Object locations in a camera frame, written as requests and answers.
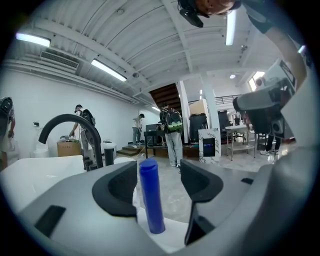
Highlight black desk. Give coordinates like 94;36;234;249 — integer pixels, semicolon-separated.
143;123;185;157

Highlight white metal frame table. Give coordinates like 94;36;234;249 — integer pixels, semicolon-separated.
224;124;258;161

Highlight wooden step platform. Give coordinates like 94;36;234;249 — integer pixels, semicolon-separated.
116;144;148;158

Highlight black head-mounted camera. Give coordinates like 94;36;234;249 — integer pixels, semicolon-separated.
177;0;205;28

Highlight brown wooden staircase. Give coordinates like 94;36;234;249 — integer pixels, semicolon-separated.
149;83;181;111

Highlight black curved bathtub faucet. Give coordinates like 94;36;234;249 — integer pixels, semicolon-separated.
38;113;104;169

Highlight person's light trousers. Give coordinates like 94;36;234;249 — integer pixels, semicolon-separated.
281;64;319;151

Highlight blue round object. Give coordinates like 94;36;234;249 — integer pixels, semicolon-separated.
138;157;166;235

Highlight brown cardboard box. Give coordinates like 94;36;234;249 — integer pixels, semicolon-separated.
56;140;83;158

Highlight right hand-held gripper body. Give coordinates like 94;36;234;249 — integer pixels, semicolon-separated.
264;58;299;111

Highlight person's right forearm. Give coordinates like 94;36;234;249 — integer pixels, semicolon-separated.
264;24;309;91

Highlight person's head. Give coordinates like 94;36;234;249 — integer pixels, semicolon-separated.
193;0;243;19

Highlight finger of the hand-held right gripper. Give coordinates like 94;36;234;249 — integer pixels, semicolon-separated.
232;86;273;113

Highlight person's dark shirt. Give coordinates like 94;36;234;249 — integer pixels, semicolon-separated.
241;0;311;35

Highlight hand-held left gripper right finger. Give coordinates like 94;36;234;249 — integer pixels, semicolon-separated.
174;146;311;256

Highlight black metal railing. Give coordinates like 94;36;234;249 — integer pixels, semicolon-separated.
214;94;243;106

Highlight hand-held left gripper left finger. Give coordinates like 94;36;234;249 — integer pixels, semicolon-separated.
17;159;165;256

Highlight white bathtub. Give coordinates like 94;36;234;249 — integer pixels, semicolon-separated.
0;154;191;254

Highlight white ceiling air vent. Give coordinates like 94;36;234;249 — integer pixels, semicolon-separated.
39;50;80;71

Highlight marble pattern cabinet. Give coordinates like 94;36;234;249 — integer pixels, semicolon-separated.
198;127;222;165

